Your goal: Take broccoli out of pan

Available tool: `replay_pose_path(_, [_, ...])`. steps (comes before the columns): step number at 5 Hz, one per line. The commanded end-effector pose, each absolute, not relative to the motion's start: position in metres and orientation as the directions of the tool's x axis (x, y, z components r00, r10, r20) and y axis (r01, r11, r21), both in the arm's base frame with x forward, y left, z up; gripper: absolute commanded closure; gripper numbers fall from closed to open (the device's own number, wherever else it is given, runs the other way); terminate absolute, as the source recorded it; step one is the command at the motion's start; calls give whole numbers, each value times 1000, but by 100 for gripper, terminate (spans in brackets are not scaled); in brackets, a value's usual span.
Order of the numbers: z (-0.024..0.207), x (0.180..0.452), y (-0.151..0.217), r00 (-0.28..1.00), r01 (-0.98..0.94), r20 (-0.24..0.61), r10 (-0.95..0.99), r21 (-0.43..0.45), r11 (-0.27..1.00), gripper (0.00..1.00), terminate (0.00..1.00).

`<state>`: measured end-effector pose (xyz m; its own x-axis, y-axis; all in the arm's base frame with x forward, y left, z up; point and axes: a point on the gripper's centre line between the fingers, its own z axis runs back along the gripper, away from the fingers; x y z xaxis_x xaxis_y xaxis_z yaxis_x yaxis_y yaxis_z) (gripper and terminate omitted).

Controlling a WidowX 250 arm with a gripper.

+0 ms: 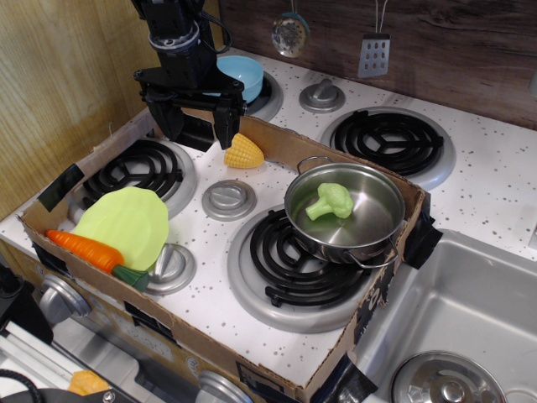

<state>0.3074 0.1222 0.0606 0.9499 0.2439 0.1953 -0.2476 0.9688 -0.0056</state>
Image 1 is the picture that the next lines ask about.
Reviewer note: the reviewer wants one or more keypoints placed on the light green plastic plate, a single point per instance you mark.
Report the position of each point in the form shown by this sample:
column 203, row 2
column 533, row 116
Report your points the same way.
column 132, row 220

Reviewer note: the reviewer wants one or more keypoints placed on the blue plastic bowl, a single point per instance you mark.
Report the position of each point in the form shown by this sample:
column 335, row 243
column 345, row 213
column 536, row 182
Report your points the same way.
column 235, row 77

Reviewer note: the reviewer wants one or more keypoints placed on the silver stove knob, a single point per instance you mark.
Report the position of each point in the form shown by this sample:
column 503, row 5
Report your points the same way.
column 228, row 200
column 322, row 97
column 172, row 271

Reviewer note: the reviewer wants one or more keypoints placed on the silver oven knob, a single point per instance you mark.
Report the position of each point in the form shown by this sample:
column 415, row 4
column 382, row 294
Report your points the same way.
column 61, row 301
column 215, row 388

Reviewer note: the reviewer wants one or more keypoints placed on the back silver stove knob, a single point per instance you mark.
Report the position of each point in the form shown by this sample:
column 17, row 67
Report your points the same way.
column 322, row 97

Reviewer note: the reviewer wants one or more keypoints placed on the back right black burner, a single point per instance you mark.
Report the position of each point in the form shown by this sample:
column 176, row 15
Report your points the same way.
column 403, row 141

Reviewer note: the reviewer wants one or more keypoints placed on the yellow toy corn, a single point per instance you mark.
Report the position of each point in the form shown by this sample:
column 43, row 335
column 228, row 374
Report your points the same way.
column 243, row 153

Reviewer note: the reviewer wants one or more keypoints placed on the orange toy carrot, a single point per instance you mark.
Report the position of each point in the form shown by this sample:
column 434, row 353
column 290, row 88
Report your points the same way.
column 101, row 256

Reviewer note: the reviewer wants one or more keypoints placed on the steel lid in sink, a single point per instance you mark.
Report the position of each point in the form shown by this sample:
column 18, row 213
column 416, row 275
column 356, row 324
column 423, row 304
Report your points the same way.
column 439, row 376

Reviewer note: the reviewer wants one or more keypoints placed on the green toy broccoli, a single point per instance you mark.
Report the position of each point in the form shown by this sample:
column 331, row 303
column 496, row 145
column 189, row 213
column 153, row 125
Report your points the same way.
column 334, row 199

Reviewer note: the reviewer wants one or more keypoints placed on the hanging slotted spoon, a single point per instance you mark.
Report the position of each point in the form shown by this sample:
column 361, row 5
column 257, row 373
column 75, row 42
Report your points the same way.
column 290, row 33

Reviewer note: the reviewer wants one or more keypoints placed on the black burner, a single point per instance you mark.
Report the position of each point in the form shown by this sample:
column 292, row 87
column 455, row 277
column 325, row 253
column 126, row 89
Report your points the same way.
column 269, row 101
column 158, row 165
column 282, row 285
column 403, row 141

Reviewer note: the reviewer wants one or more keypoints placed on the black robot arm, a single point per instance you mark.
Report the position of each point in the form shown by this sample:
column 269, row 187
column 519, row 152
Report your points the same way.
column 185, row 21

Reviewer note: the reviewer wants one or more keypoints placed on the orange object bottom left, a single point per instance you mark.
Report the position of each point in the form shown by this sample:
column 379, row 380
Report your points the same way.
column 86, row 382

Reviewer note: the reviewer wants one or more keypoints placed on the back left black burner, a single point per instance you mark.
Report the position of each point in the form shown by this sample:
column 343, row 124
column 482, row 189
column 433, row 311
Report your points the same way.
column 269, row 101

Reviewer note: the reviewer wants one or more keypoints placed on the front left black burner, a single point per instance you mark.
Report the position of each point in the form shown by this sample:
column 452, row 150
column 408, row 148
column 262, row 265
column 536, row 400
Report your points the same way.
column 158, row 165

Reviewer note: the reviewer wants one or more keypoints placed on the small steel pan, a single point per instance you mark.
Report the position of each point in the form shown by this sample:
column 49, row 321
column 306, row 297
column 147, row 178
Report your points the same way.
column 367, row 237

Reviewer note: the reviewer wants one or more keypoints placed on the centre silver stove knob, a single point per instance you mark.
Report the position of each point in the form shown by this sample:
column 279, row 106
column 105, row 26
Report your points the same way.
column 228, row 200

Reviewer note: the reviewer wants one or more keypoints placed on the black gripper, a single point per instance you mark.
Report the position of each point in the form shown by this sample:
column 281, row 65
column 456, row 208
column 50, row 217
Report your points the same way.
column 189, row 77

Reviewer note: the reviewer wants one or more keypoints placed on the silver oven knob right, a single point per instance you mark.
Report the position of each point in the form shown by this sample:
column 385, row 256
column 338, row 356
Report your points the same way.
column 215, row 388

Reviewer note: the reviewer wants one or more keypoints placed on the silver oven knob left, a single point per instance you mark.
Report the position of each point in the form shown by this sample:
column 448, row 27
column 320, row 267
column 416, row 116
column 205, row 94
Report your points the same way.
column 61, row 301

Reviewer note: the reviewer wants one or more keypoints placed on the steel sink basin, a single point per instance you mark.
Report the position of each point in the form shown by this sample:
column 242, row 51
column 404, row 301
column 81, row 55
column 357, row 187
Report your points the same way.
column 469, row 298

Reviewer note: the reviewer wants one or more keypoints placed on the front right black burner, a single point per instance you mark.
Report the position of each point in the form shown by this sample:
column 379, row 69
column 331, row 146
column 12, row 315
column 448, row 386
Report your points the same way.
column 282, row 285

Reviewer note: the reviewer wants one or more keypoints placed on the front silver stove knob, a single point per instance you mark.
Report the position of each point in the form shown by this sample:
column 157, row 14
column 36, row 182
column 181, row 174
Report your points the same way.
column 172, row 271

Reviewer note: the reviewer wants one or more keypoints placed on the cardboard fence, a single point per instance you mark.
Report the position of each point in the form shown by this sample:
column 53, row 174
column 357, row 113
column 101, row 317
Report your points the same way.
column 202, row 326

